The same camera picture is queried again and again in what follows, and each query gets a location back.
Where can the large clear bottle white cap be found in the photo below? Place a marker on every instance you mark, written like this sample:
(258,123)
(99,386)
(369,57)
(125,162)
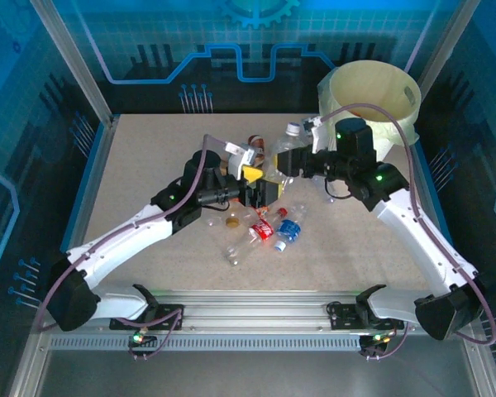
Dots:
(285,144)

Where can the orange label bottle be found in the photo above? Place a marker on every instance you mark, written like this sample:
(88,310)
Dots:
(263,211)

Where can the clear bottle gold cap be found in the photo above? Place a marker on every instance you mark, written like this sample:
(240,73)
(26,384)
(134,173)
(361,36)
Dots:
(231,222)

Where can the Coca-Cola bottle red cap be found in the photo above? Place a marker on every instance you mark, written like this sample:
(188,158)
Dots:
(261,230)

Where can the clear bottle blue label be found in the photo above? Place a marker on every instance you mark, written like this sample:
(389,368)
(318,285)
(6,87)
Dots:
(290,229)

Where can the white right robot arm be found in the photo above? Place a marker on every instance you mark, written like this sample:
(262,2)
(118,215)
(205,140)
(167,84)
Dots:
(421,240)

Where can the white ribbed plastic bin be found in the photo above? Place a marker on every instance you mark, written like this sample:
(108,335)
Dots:
(383,152)

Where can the brown Nescafe coffee bottle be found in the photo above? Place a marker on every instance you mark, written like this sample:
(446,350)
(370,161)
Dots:
(257,142)

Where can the small status light board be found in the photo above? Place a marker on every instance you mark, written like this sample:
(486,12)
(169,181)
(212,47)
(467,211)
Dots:
(376,339)
(139,338)

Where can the grey metal front panel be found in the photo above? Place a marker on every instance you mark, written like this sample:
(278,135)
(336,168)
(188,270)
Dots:
(248,376)

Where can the aluminium mounting rail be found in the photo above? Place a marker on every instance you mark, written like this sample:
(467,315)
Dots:
(252,308)

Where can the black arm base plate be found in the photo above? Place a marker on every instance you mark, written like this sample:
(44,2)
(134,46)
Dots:
(343,316)
(169,312)

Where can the aluminium frame post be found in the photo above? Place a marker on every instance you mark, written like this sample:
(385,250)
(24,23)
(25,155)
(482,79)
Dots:
(438,37)
(77,62)

